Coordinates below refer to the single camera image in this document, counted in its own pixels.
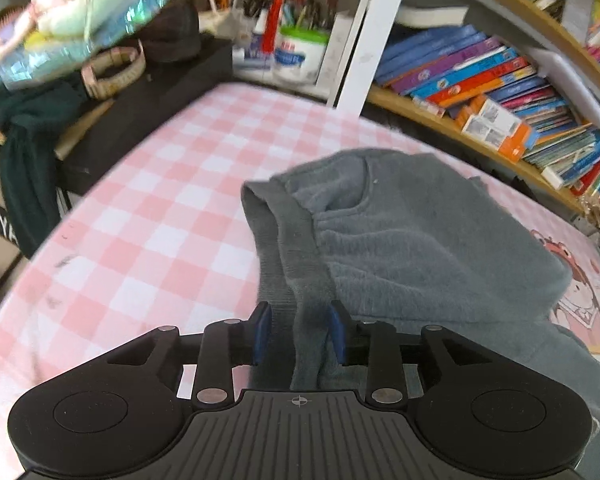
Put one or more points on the white shelf post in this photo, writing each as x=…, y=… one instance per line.
x=365, y=35

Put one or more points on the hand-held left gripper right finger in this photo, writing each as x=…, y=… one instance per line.
x=337, y=332

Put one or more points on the row of colourful books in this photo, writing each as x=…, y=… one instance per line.
x=460, y=67

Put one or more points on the wooden bookshelf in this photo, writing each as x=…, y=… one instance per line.
x=415, y=110

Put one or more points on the dark green cloth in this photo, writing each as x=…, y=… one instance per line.
x=25, y=170

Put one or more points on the iridescent plastic bag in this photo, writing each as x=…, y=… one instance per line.
x=55, y=60

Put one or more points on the dark plaid cap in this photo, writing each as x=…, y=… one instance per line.
x=175, y=30

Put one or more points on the cup of pens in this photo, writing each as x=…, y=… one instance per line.
x=250, y=7

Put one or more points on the white tub with green lid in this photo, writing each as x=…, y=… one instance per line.
x=300, y=56

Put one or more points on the orange and white box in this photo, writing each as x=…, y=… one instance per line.
x=495, y=125

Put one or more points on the grey folder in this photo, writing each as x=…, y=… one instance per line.
x=570, y=80

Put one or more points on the red and white bottle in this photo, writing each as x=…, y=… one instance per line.
x=275, y=10

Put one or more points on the black side table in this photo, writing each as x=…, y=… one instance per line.
x=180, y=77

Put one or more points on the grey fleece pants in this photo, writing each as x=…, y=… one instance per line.
x=430, y=250

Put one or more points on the pink wristwatch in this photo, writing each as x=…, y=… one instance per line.
x=126, y=78

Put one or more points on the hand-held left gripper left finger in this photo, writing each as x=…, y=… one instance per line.
x=262, y=331

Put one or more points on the pink checked bed sheet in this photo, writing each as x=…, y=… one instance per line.
x=155, y=200

